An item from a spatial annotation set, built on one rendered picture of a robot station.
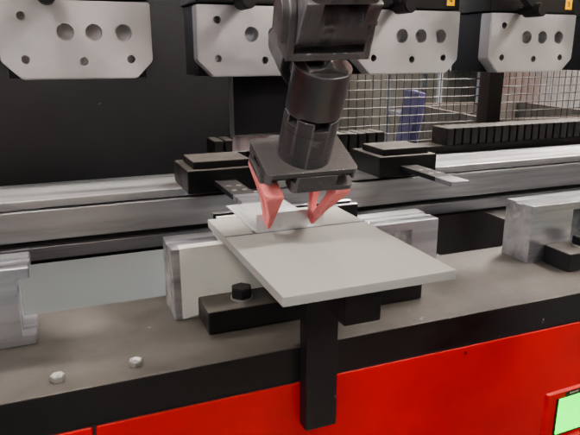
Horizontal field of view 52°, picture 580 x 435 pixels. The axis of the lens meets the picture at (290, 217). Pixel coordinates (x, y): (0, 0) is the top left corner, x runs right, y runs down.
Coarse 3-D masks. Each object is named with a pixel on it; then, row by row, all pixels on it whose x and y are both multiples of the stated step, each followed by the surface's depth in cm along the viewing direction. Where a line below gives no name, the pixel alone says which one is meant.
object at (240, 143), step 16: (240, 80) 72; (256, 80) 73; (272, 80) 73; (240, 96) 72; (256, 96) 73; (272, 96) 74; (240, 112) 73; (256, 112) 74; (272, 112) 74; (240, 128) 73; (256, 128) 74; (272, 128) 75; (240, 144) 75
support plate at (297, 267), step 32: (224, 224) 72; (352, 224) 72; (256, 256) 61; (288, 256) 61; (320, 256) 61; (352, 256) 61; (384, 256) 61; (416, 256) 61; (288, 288) 52; (320, 288) 52; (352, 288) 53; (384, 288) 54
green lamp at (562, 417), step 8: (560, 400) 65; (568, 400) 66; (576, 400) 66; (560, 408) 66; (568, 408) 66; (576, 408) 67; (560, 416) 66; (568, 416) 66; (576, 416) 67; (560, 424) 66; (568, 424) 67; (576, 424) 67; (560, 432) 67
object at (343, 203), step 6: (294, 204) 82; (300, 204) 82; (306, 204) 82; (336, 204) 82; (342, 204) 82; (348, 204) 82; (354, 204) 82; (348, 210) 82; (354, 210) 82; (216, 216) 77
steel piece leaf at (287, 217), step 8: (280, 208) 78; (288, 208) 78; (296, 208) 78; (240, 216) 75; (248, 216) 75; (256, 216) 68; (280, 216) 69; (288, 216) 69; (296, 216) 70; (304, 216) 70; (248, 224) 71; (256, 224) 68; (264, 224) 68; (272, 224) 69; (280, 224) 69; (288, 224) 70; (296, 224) 70; (304, 224) 70; (312, 224) 71; (320, 224) 71; (256, 232) 68
